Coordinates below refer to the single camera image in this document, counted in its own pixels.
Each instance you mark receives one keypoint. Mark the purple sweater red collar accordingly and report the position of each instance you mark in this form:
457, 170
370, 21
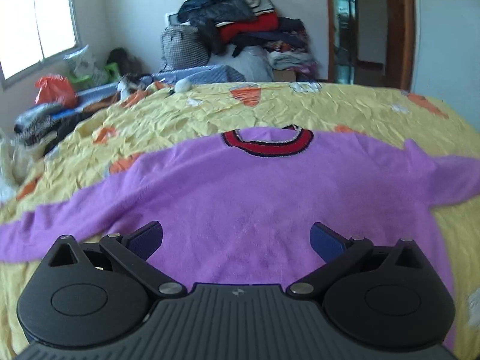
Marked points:
237, 207

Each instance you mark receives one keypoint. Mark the blue quilted blanket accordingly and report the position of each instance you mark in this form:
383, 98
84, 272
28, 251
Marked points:
212, 74

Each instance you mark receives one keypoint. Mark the orange plastic bag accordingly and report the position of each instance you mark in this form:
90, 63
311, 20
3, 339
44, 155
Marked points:
55, 89

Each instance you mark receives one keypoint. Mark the black white patterned clothes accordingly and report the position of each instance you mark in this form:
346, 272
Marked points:
37, 122

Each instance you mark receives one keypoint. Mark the white wardrobe flower decals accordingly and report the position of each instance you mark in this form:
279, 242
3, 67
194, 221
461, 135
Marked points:
446, 64

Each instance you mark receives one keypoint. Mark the white round plush ball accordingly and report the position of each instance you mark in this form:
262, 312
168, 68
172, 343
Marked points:
183, 85

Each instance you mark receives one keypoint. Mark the pile of clothes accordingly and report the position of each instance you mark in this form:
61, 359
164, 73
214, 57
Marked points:
252, 23

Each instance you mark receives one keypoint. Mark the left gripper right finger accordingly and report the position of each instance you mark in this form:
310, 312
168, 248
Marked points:
382, 297

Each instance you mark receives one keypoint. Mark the floral white pillow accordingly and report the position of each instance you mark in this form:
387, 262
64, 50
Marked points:
81, 63

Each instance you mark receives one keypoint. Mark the window with grey frame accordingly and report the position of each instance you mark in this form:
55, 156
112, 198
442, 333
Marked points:
33, 34

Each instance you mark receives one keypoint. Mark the green plastic chair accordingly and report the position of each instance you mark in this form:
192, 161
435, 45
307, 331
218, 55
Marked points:
109, 74

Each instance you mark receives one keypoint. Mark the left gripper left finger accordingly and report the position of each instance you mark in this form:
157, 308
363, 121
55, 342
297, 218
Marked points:
89, 294

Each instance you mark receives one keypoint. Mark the checkered houndstooth bag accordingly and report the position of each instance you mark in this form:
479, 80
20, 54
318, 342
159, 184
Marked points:
183, 48

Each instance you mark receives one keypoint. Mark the brown wooden door frame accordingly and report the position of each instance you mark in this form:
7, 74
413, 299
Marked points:
372, 42

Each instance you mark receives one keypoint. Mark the white quilted jacket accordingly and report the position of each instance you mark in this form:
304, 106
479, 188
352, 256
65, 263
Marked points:
17, 160

